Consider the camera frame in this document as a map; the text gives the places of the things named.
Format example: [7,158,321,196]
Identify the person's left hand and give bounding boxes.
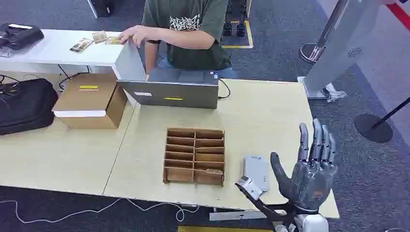
[118,25,148,48]

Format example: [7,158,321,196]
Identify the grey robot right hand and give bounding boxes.
[270,118,338,214]

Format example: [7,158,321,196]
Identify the black box on floor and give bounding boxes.
[87,0,115,19]

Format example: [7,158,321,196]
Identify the grey flat card reader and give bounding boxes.
[243,155,269,193]

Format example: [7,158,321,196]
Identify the person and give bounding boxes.
[118,0,238,80]

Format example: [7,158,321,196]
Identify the grey laptop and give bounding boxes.
[117,68,220,110]

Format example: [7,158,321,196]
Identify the white side table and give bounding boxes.
[0,29,147,81]

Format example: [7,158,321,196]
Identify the brown cardboard box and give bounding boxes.
[52,72,129,131]

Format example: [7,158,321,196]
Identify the black stanchion with round base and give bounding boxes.
[354,96,410,144]

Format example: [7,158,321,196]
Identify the yellow floor tape strip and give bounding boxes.
[177,226,274,232]

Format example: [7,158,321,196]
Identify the black robot feet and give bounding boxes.
[222,0,248,38]

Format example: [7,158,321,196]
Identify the yellow bordered floor mat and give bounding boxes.
[220,20,254,50]

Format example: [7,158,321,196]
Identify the black device case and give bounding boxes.
[0,22,45,51]

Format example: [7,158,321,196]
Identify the wooden slotted card box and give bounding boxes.
[162,128,226,188]

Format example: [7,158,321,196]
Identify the black soft bag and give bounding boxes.
[0,78,59,136]

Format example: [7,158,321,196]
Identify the chrome pole with round base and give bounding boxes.
[299,0,350,64]

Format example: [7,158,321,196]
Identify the silver standing panel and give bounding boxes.
[297,0,385,101]

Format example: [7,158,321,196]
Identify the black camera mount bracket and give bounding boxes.
[235,185,300,226]

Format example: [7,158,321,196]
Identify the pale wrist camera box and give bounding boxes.
[235,175,264,202]

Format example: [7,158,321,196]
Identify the white table frame bar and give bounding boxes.
[209,210,267,222]

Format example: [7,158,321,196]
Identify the black cables under table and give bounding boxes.
[57,64,91,91]

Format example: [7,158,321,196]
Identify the black laptop cable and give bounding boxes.
[218,78,231,100]

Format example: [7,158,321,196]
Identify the white floor cable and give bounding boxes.
[0,197,200,224]

